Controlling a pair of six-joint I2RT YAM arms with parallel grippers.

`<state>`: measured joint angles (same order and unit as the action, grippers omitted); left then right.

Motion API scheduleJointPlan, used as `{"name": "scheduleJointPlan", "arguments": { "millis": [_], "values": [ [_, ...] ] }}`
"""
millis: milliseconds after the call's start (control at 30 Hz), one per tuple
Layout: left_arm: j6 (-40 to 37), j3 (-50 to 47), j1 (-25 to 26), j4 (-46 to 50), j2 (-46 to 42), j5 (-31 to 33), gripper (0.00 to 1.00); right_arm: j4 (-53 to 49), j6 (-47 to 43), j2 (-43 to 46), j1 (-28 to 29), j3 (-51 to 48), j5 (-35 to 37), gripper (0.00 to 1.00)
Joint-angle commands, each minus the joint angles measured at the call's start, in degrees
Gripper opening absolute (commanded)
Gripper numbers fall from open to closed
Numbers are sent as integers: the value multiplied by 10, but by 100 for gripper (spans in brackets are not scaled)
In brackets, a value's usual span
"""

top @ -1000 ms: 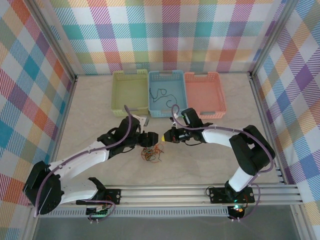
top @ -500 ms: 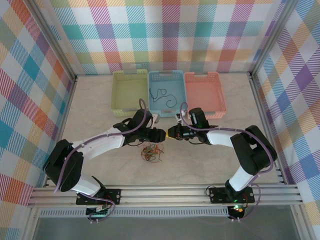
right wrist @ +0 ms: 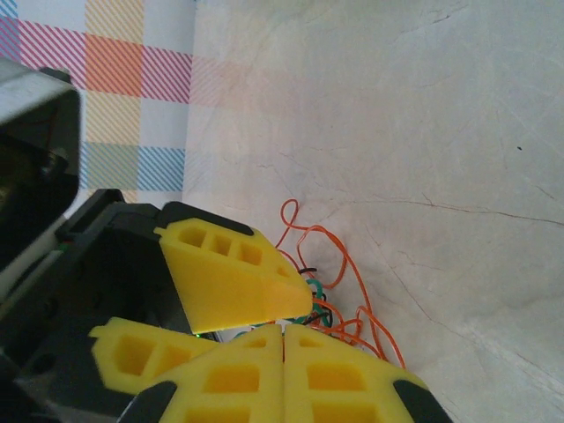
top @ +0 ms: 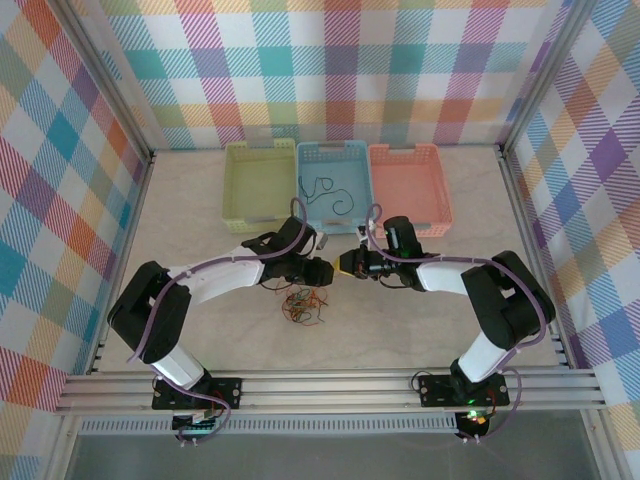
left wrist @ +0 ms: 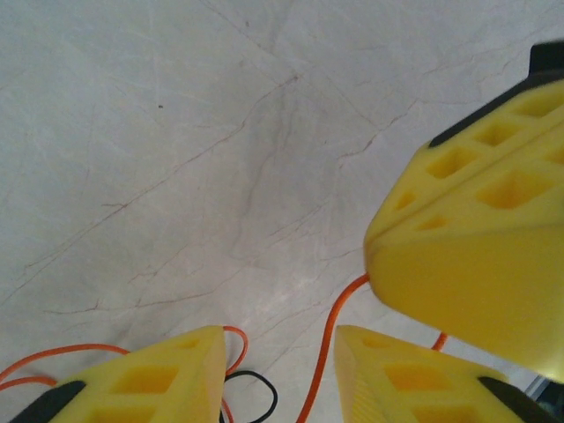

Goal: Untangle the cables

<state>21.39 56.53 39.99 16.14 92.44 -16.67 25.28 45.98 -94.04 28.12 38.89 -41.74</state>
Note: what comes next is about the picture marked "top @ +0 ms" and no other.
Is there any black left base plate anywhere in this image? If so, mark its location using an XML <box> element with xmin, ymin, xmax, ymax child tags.
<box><xmin>152</xmin><ymin>377</ymin><xmax>243</xmax><ymax>411</ymax></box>

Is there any black thin cable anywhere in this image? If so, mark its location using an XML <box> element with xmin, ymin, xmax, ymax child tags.
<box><xmin>298</xmin><ymin>175</ymin><xmax>355</xmax><ymax>217</ymax></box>

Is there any orange thin cable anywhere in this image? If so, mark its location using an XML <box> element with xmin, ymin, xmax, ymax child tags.
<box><xmin>282</xmin><ymin>287</ymin><xmax>331</xmax><ymax>329</ymax></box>

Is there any blue plastic basket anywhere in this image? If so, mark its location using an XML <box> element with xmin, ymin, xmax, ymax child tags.
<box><xmin>295</xmin><ymin>140</ymin><xmax>376</xmax><ymax>236</ymax></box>

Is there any right controller board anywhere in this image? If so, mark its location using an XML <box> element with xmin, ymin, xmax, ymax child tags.
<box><xmin>457</xmin><ymin>408</ymin><xmax>494</xmax><ymax>439</ymax></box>

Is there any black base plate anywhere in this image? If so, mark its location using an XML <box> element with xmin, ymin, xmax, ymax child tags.
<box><xmin>417</xmin><ymin>372</ymin><xmax>511</xmax><ymax>407</ymax></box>
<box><xmin>152</xmin><ymin>377</ymin><xmax>243</xmax><ymax>411</ymax></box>

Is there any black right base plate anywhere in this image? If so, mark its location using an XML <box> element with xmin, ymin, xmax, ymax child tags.
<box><xmin>417</xmin><ymin>372</ymin><xmax>511</xmax><ymax>407</ymax></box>

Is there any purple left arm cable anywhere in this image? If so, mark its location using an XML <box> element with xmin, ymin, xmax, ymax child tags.
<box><xmin>124</xmin><ymin>197</ymin><xmax>321</xmax><ymax>449</ymax></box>

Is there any yellow-green plastic basket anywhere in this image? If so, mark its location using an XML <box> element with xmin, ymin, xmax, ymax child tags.
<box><xmin>222</xmin><ymin>138</ymin><xmax>297</xmax><ymax>235</ymax></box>

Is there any controller board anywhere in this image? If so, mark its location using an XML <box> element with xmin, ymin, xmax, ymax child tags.
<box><xmin>457</xmin><ymin>408</ymin><xmax>494</xmax><ymax>439</ymax></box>
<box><xmin>172</xmin><ymin>409</ymin><xmax>221</xmax><ymax>436</ymax></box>

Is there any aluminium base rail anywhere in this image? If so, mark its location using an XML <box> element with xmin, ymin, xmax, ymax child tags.
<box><xmin>53</xmin><ymin>369</ymin><xmax>609</xmax><ymax>416</ymax></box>

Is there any left controller board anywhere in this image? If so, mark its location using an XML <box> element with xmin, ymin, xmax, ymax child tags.
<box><xmin>172</xmin><ymin>409</ymin><xmax>221</xmax><ymax>436</ymax></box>

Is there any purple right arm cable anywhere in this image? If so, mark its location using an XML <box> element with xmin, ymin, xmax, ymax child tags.
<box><xmin>367</xmin><ymin>203</ymin><xmax>551</xmax><ymax>444</ymax></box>

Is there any pink plastic basket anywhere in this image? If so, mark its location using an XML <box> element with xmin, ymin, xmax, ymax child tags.
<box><xmin>368</xmin><ymin>143</ymin><xmax>456</xmax><ymax>239</ymax></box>

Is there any dark green thin cable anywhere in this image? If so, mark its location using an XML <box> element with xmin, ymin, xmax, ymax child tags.
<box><xmin>282</xmin><ymin>285</ymin><xmax>326</xmax><ymax>324</ymax></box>

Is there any grey slotted cable duct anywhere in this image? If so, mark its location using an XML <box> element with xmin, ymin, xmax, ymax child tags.
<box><xmin>74</xmin><ymin>417</ymin><xmax>461</xmax><ymax>437</ymax></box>

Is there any aluminium frame post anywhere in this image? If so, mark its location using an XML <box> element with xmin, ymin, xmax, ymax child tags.
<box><xmin>58</xmin><ymin>0</ymin><xmax>157</xmax><ymax>164</ymax></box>
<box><xmin>499</xmin><ymin>0</ymin><xmax>596</xmax><ymax>156</ymax></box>

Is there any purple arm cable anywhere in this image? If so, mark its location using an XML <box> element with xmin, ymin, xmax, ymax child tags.
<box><xmin>124</xmin><ymin>197</ymin><xmax>321</xmax><ymax>449</ymax></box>
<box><xmin>367</xmin><ymin>203</ymin><xmax>551</xmax><ymax>444</ymax></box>

